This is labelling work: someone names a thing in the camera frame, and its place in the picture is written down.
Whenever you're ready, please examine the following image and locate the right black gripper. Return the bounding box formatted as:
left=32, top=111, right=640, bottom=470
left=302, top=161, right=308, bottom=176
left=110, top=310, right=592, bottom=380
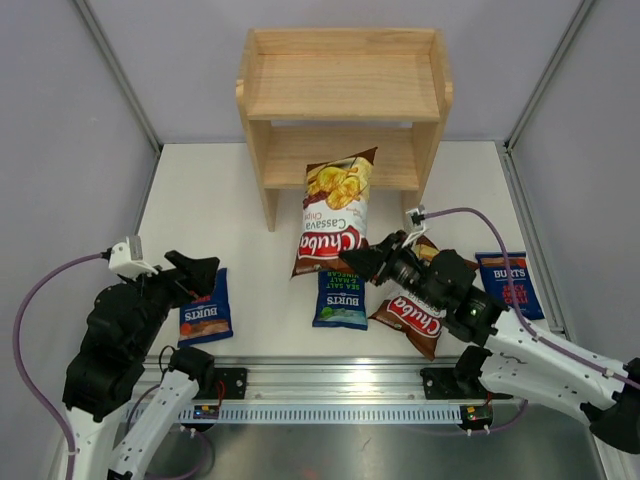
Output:
left=339, top=230, right=446, bottom=312

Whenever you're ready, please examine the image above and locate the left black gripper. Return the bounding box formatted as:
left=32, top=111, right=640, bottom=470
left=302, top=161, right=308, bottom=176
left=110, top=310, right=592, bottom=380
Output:
left=120, top=249, right=219, bottom=357

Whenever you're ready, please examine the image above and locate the Chuba cassava chips bag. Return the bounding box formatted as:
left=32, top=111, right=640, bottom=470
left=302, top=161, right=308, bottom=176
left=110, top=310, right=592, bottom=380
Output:
left=292, top=147, right=377, bottom=277
left=367, top=234, right=479, bottom=362

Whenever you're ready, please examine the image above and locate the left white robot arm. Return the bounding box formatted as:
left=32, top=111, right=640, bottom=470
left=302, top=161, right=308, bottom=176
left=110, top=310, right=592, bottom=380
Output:
left=63, top=242, right=220, bottom=479

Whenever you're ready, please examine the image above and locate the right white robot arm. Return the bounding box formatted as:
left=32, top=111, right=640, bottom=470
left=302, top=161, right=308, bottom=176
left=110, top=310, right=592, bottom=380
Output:
left=339, top=231, right=639, bottom=454

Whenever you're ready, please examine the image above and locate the wooden two-tier shelf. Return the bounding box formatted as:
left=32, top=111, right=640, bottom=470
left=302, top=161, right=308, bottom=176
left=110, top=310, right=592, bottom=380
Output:
left=236, top=28, right=454, bottom=230

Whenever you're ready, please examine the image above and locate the blue Burts bag left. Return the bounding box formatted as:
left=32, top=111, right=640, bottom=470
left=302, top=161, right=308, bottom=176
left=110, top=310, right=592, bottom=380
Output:
left=177, top=268, right=234, bottom=348

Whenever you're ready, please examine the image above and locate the blue Burts sea salt bag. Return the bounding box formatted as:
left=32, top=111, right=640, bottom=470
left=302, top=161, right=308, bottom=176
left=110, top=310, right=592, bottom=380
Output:
left=312, top=271, right=368, bottom=331

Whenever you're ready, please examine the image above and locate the blue Burts spicy chilli bag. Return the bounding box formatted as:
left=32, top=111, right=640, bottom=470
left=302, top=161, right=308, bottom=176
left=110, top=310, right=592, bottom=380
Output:
left=475, top=251, right=544, bottom=320

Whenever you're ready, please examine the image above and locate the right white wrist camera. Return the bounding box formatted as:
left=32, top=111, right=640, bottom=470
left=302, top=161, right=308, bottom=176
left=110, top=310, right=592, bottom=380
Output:
left=403, top=205, right=429, bottom=247

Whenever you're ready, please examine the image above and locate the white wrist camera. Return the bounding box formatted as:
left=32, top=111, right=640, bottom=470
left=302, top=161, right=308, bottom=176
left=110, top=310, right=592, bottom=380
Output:
left=403, top=205, right=429, bottom=247
left=108, top=235, right=158, bottom=280

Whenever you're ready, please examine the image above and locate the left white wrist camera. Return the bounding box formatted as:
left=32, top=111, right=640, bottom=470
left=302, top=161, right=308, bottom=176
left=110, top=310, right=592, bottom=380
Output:
left=108, top=235, right=158, bottom=280

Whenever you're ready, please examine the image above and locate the aluminium mounting rail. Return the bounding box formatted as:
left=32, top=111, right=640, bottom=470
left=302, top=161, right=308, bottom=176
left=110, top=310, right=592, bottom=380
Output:
left=67, top=355, right=611, bottom=401

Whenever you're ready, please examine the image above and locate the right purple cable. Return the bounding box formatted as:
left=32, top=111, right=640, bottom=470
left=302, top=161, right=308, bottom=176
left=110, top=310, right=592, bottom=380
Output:
left=422, top=207, right=640, bottom=391

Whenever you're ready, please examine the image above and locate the white slotted cable duct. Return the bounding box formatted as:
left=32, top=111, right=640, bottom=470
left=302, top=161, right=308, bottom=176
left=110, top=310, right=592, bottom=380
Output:
left=177, top=404, right=462, bottom=425

